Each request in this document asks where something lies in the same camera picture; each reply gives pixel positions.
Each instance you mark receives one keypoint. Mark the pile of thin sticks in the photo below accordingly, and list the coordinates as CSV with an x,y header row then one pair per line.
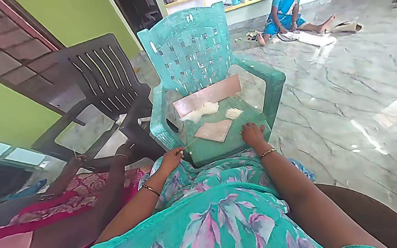
x,y
234,113

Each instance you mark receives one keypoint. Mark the person's left hand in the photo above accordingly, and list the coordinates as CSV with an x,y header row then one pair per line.
x,y
170,161

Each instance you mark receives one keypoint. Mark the long brown cardboard strip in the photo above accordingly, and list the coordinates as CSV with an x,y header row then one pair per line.
x,y
210,95

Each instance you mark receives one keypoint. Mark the person's left fingers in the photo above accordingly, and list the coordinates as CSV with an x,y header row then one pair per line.
x,y
179,151

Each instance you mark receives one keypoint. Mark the window with pink frame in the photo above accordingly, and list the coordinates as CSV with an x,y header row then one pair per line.
x,y
16,51

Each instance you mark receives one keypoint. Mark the yellow edged wall shelf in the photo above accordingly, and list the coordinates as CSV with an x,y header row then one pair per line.
x,y
241,4

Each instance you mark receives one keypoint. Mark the thin wooden stick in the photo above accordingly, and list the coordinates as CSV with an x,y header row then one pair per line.
x,y
190,143

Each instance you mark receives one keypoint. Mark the dark brown plastic armchair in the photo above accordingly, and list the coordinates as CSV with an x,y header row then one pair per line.
x,y
110,75

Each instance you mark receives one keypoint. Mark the rolled beige mat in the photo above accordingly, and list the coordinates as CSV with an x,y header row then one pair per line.
x,y
346,27

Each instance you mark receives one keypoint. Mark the white cloth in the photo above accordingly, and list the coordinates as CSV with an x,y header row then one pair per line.
x,y
312,38

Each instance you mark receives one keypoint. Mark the person's right hand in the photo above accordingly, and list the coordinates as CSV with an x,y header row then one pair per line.
x,y
253,136

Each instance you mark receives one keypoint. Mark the person's body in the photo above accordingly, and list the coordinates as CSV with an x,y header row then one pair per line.
x,y
233,220

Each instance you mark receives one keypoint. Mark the white cotton wool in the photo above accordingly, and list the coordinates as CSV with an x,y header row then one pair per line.
x,y
202,112

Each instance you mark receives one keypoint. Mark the person's right fingers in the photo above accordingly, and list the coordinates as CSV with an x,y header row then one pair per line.
x,y
250,126

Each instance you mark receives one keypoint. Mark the teal plastic armchair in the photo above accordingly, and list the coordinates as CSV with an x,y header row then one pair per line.
x,y
198,69

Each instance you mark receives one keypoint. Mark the person's right forearm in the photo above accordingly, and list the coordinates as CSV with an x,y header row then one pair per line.
x,y
298,189

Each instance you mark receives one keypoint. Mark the dark brown round seat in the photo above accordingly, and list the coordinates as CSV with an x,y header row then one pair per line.
x,y
364,213

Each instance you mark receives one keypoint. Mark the person's left forearm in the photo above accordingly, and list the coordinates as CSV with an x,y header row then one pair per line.
x,y
141,200

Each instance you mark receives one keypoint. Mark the person's legs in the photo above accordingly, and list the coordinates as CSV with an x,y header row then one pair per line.
x,y
215,172

